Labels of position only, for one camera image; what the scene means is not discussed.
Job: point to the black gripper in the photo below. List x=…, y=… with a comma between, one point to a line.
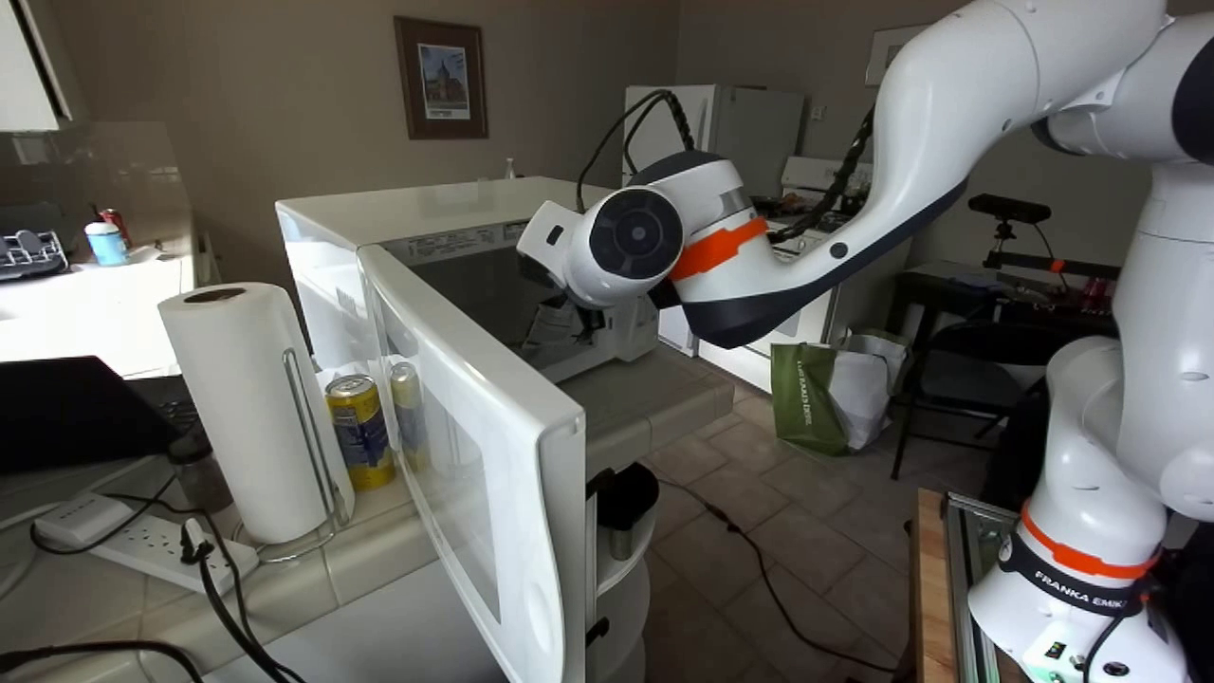
x=567, y=297

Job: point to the white microwave oven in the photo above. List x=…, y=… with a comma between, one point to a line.
x=431, y=275

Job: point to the white microwave door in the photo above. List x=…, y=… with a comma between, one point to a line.
x=499, y=477

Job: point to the green shopping bag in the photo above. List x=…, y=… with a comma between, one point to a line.
x=803, y=402

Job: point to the yellow blue drink can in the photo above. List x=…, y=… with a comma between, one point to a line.
x=362, y=433

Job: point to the white refrigerator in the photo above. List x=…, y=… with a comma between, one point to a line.
x=751, y=128

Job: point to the white kitchen stove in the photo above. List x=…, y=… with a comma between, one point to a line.
x=828, y=319

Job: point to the white plastic bag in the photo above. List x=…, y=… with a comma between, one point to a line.
x=858, y=391

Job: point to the white paper towel roll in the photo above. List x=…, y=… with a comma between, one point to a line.
x=258, y=404

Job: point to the black folding stand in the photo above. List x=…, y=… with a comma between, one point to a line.
x=977, y=333

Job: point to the white power strip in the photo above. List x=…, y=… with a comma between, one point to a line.
x=144, y=543

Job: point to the blue white bottle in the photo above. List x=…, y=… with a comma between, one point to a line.
x=107, y=250

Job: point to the black dish rack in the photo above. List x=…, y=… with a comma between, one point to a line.
x=31, y=256

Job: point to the framed wall picture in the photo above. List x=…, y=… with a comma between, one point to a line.
x=440, y=78

